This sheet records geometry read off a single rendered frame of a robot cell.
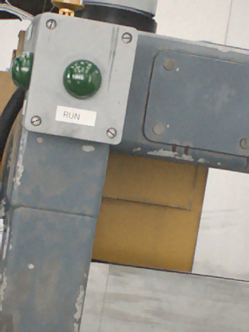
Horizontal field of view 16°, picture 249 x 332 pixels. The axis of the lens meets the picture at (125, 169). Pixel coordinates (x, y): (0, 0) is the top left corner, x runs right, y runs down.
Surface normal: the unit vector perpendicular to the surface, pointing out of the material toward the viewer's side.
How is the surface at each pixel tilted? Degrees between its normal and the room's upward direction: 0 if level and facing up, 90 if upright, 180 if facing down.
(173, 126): 90
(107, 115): 90
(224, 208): 90
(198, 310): 90
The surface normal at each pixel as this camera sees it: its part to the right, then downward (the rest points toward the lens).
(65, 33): 0.16, 0.07
